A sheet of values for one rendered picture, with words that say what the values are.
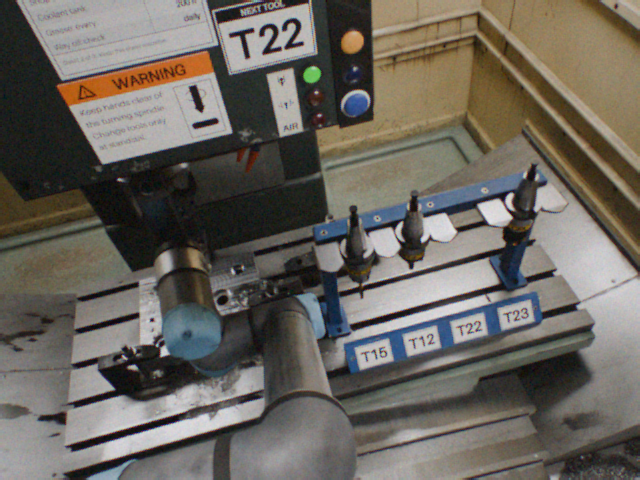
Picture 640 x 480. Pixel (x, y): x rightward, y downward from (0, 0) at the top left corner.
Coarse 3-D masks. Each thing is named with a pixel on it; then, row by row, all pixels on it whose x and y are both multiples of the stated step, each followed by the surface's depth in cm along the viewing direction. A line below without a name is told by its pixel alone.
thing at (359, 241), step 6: (348, 222) 91; (360, 222) 90; (348, 228) 91; (354, 228) 90; (360, 228) 90; (348, 234) 92; (354, 234) 91; (360, 234) 91; (348, 240) 93; (354, 240) 92; (360, 240) 92; (366, 240) 93; (348, 246) 94; (354, 246) 93; (360, 246) 93; (366, 246) 94; (348, 252) 95; (354, 252) 94; (360, 252) 94
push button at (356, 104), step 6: (354, 96) 61; (360, 96) 61; (348, 102) 61; (354, 102) 61; (360, 102) 61; (366, 102) 61; (348, 108) 61; (354, 108) 62; (360, 108) 62; (366, 108) 62; (348, 114) 62; (354, 114) 62; (360, 114) 63
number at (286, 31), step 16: (272, 16) 52; (288, 16) 52; (304, 16) 53; (256, 32) 53; (272, 32) 53; (288, 32) 54; (304, 32) 54; (272, 48) 54; (288, 48) 55; (304, 48) 55
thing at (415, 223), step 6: (408, 204) 92; (420, 204) 91; (408, 210) 91; (414, 210) 91; (420, 210) 91; (408, 216) 92; (414, 216) 91; (420, 216) 92; (408, 222) 92; (414, 222) 92; (420, 222) 92; (402, 228) 95; (408, 228) 93; (414, 228) 93; (420, 228) 93; (402, 234) 96; (408, 234) 94; (414, 234) 94; (420, 234) 94
